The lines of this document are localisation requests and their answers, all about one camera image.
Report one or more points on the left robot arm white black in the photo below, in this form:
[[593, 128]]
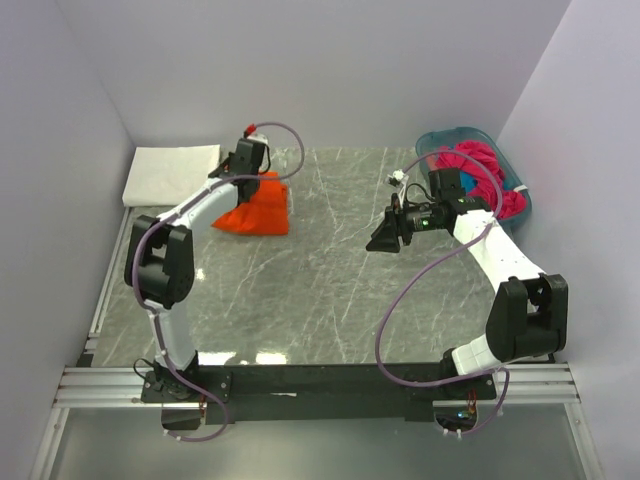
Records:
[[160, 261]]

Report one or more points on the folded white t-shirt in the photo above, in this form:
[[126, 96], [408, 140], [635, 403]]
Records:
[[168, 176]]

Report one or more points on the orange t-shirt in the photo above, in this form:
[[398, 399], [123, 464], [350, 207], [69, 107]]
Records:
[[265, 214]]

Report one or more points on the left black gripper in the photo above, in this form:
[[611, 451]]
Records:
[[231, 156]]

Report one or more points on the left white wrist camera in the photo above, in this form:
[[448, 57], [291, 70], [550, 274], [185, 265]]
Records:
[[256, 132]]

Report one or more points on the aluminium frame rails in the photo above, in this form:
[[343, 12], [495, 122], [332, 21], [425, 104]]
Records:
[[314, 296]]

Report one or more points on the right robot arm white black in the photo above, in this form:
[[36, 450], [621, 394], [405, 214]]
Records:
[[529, 314]]

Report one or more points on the blue t-shirt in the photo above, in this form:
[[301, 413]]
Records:
[[468, 182]]

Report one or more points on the magenta t-shirt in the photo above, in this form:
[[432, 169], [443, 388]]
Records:
[[487, 175]]

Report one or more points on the black base crossbar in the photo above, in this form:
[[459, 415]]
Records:
[[327, 392]]

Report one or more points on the teal plastic laundry basket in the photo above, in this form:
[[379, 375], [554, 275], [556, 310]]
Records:
[[433, 141]]

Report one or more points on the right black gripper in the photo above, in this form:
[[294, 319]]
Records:
[[395, 225]]

